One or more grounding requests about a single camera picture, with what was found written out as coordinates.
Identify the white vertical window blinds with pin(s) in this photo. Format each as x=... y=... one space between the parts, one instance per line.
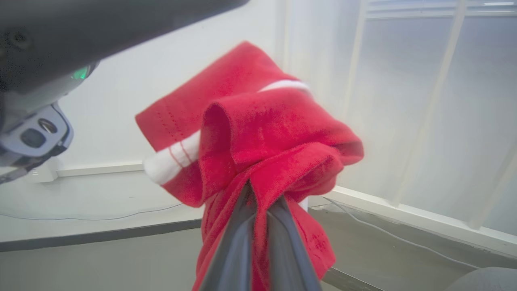
x=424 y=101

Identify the red garment with white cuffs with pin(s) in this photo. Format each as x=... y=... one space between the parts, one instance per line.
x=278 y=133

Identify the white window sill ledge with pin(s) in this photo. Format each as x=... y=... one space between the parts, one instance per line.
x=424 y=222

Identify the white wall rail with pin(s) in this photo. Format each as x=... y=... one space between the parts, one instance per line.
x=101 y=169

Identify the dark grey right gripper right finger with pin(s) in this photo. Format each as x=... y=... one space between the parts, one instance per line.
x=286 y=250

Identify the grey head camera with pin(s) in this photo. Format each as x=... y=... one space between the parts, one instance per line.
x=36 y=135

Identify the white wall socket box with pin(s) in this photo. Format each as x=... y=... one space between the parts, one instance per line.
x=44 y=171

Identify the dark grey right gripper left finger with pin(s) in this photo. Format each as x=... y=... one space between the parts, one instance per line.
x=236 y=242

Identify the black and grey robot body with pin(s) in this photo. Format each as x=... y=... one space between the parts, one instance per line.
x=60 y=28

